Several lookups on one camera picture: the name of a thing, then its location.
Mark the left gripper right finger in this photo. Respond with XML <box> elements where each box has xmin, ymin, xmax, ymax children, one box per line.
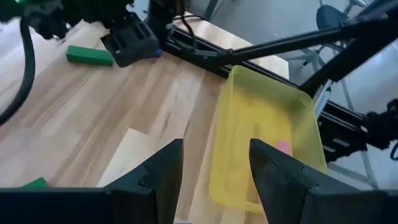
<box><xmin>249</xmin><ymin>138</ymin><xmax>359</xmax><ymax>224</ymax></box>

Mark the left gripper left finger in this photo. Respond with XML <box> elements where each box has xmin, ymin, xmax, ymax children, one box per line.
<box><xmin>104</xmin><ymin>138</ymin><xmax>185</xmax><ymax>224</ymax></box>

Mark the pink wooden block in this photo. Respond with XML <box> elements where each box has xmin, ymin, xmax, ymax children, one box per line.
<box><xmin>275</xmin><ymin>140</ymin><xmax>294</xmax><ymax>157</ymax></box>

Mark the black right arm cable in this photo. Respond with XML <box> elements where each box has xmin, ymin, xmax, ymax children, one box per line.
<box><xmin>0</xmin><ymin>17</ymin><xmax>36</xmax><ymax>126</ymax></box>

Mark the green wooden block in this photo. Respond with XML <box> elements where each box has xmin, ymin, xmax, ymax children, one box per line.
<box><xmin>66</xmin><ymin>45</ymin><xmax>115</xmax><ymax>67</ymax></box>
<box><xmin>21</xmin><ymin>177</ymin><xmax>50</xmax><ymax>190</ymax></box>

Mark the dark office chair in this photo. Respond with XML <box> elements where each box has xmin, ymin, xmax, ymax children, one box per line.
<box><xmin>284</xmin><ymin>0</ymin><xmax>374</xmax><ymax>75</ymax></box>

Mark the yellow translucent plastic bin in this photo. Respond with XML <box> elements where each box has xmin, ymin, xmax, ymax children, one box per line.
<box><xmin>208</xmin><ymin>64</ymin><xmax>328</xmax><ymax>216</ymax></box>

